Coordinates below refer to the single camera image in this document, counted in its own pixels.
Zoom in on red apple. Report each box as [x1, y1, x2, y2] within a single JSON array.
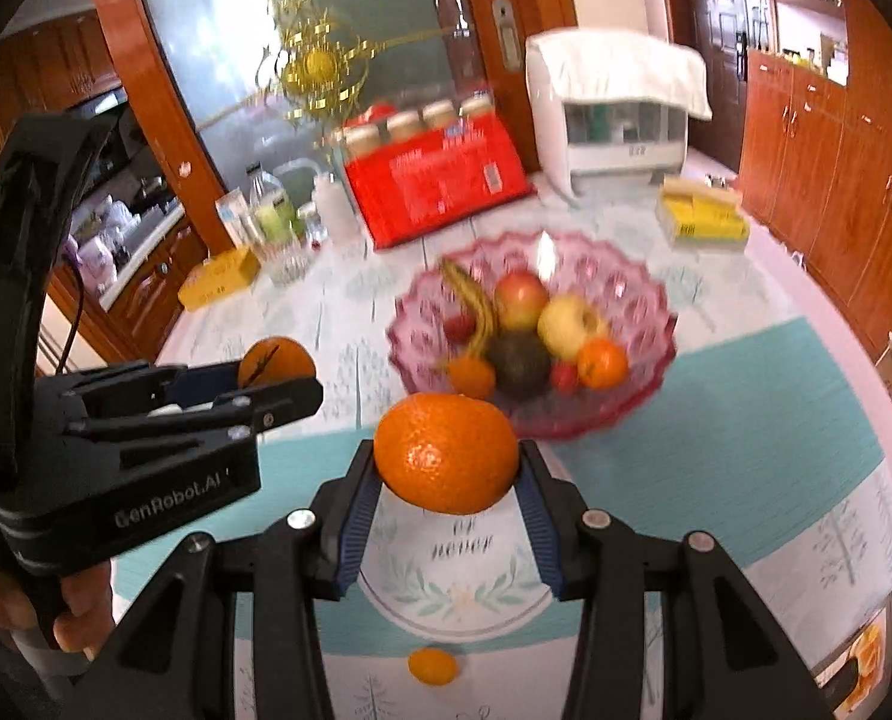
[[493, 268, 550, 332]]

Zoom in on green label bottle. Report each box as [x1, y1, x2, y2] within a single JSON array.
[[246, 163, 300, 245]]

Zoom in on mandarin with dark mark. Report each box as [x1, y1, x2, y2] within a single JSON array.
[[238, 337, 318, 388]]

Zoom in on clear drinking glass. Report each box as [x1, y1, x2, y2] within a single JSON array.
[[261, 232, 313, 286]]

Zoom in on white cloth cover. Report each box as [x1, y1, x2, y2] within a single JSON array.
[[526, 28, 713, 121]]

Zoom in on yellow flat box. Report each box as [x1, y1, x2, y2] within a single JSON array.
[[178, 247, 261, 310]]

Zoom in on yellow pear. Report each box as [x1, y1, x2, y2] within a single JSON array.
[[535, 294, 609, 362]]

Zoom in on patterned tablecloth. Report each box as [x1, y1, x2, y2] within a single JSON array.
[[163, 195, 892, 718]]

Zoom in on wooden cabinet doors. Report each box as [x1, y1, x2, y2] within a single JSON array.
[[737, 0, 892, 355]]

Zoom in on white plastic squeeze bottle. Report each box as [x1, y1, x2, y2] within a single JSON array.
[[313, 172, 361, 245]]

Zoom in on white countertop appliance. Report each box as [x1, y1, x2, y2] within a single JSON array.
[[524, 65, 708, 202]]

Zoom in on person's left hand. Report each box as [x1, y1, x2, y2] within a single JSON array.
[[0, 559, 116, 655]]

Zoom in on red paper cup package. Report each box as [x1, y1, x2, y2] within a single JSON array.
[[330, 91, 532, 250]]

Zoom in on dark green avocado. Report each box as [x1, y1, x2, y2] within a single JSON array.
[[487, 330, 552, 401]]

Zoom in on dark red lychee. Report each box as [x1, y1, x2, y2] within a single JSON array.
[[443, 312, 477, 346]]

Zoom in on brown spotted banana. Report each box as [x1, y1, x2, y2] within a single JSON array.
[[439, 259, 498, 358]]

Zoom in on yellow tissue pack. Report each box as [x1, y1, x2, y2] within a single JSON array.
[[656, 176, 750, 249]]

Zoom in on gold ornament door decoration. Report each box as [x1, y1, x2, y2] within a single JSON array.
[[197, 0, 456, 137]]

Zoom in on large orange mandarin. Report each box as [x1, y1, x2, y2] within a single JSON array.
[[373, 394, 519, 515]]

